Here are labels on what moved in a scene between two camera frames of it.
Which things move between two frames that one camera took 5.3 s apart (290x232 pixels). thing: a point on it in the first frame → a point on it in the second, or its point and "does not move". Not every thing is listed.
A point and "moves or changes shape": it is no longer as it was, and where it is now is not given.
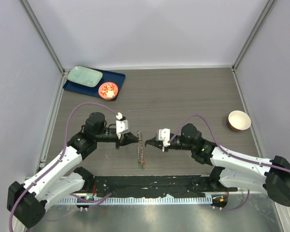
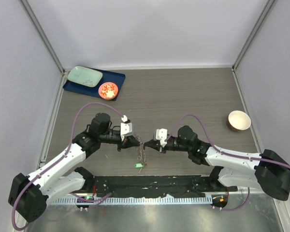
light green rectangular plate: x=84 y=76 does not move
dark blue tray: x=116 y=78 does not move
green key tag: x=142 y=166 moves or changes shape
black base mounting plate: x=153 y=186 does not move
